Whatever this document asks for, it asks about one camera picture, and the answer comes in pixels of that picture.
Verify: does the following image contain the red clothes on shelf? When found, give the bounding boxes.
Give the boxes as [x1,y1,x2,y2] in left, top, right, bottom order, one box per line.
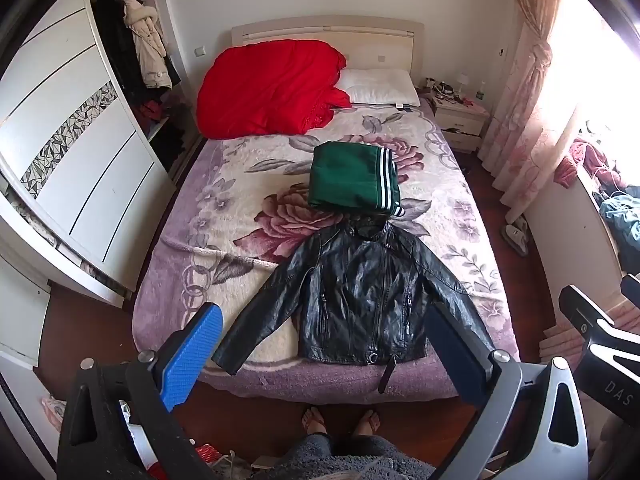
[132,100,168,133]

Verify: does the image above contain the person's foot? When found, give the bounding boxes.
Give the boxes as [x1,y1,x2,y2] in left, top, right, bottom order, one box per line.
[352,408,382,438]
[301,406,331,436]

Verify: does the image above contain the person's right foot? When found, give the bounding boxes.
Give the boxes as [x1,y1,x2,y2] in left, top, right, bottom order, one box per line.
[352,408,382,438]

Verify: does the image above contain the white nightstand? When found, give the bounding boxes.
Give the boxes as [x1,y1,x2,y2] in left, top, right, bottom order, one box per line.
[429,95,491,155]

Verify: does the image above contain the black leather jacket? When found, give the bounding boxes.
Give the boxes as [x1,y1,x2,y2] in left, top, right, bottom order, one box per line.
[211,217,497,395]

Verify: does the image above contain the red patterned bag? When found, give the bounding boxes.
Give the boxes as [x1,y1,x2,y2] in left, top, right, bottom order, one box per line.
[192,442,223,480]

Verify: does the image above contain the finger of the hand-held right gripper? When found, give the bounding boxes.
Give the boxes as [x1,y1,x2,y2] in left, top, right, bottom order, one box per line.
[558,285,617,333]
[620,274,640,306]

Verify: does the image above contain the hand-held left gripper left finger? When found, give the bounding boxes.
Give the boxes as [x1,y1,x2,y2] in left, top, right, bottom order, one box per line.
[56,302,224,480]

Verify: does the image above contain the bed with white headboard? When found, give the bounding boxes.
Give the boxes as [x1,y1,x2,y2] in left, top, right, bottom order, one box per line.
[132,15,521,406]

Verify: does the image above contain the green jacket with white stripes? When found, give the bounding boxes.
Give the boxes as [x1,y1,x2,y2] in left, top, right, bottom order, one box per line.
[307,141,407,218]

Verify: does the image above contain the teal cloth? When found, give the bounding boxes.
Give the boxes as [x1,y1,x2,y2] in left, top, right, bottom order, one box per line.
[600,195,640,256]

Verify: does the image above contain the red duvet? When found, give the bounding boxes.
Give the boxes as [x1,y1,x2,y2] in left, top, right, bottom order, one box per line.
[196,39,353,140]

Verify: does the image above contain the maroon cloth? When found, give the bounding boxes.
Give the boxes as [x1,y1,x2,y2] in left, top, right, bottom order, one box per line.
[557,140,621,188]

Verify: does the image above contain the person's left foot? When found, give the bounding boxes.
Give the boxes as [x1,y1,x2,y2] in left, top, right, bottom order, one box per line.
[301,406,331,436]

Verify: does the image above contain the pink floral curtain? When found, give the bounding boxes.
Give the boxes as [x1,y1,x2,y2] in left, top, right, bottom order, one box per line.
[480,0,576,211]

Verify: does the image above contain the beige hanging coat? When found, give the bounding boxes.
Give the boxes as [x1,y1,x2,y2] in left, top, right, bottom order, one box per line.
[121,0,173,91]

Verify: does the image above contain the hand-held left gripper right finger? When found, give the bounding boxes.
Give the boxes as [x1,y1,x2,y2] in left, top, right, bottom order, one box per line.
[424,301,591,480]

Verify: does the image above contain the black hanging clothes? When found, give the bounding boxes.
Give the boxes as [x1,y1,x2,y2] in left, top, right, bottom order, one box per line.
[92,0,146,106]

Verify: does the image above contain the floral plush blanket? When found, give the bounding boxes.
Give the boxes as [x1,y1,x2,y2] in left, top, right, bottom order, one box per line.
[132,105,521,406]

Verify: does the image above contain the white pillow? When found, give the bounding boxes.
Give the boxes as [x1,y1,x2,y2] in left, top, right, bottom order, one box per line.
[337,67,422,108]

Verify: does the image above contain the white sliding-door wardrobe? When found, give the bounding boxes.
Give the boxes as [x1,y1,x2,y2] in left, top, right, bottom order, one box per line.
[0,0,206,371]

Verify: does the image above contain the person's legs and feet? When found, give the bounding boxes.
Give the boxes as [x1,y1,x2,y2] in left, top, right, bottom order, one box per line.
[265,432,438,480]

